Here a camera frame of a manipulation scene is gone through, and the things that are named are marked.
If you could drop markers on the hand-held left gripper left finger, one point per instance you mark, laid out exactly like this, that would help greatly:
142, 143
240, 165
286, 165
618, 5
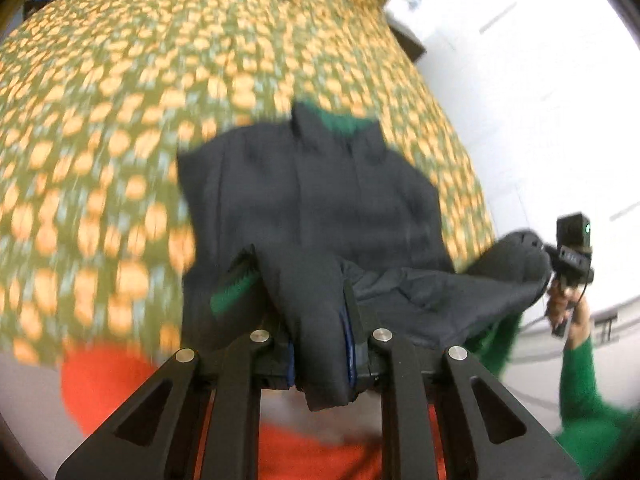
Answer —
235, 385

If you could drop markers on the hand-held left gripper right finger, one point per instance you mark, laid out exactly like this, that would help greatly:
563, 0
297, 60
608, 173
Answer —
360, 360

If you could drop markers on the black puffer jacket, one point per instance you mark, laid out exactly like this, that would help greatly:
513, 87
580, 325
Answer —
310, 210

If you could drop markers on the person's green sleeved right forearm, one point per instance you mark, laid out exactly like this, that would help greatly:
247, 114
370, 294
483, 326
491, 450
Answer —
580, 385

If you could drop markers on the person's right hand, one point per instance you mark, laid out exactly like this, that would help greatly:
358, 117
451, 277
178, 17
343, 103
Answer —
554, 304

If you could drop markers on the orange fleece pants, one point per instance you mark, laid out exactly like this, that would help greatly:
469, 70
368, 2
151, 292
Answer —
100, 385

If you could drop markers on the white wardrobe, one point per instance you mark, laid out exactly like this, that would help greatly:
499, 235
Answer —
550, 85

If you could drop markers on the dark wooden nightstand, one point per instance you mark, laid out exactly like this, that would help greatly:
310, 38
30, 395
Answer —
407, 37

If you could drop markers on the floral orange green bedspread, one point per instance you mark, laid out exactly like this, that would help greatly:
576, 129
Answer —
125, 110

